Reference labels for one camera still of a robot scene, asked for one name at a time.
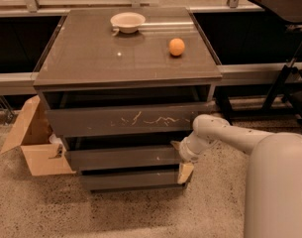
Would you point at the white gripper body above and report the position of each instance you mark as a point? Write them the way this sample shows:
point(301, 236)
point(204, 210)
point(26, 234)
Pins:
point(185, 152)

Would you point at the grey drawer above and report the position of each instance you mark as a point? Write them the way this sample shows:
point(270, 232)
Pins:
point(124, 120)
point(108, 159)
point(132, 180)

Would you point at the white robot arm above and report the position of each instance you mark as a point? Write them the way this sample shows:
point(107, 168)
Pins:
point(273, 206)

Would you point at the grey bottom drawer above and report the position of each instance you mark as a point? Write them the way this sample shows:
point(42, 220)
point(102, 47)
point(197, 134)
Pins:
point(132, 180)

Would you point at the grey drawer cabinet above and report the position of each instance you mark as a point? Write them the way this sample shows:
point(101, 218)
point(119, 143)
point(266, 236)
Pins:
point(91, 64)

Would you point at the grey top drawer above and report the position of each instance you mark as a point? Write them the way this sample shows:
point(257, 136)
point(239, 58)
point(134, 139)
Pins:
point(124, 120)

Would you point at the open cardboard box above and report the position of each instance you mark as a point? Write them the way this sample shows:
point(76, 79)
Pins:
point(42, 149)

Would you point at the orange fruit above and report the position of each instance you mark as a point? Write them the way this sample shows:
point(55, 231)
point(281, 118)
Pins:
point(176, 47)

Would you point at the black office chair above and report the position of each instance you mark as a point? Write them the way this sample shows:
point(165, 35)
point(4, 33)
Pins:
point(294, 97)

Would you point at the white bowl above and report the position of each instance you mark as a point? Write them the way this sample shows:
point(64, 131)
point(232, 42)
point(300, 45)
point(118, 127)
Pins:
point(128, 22)

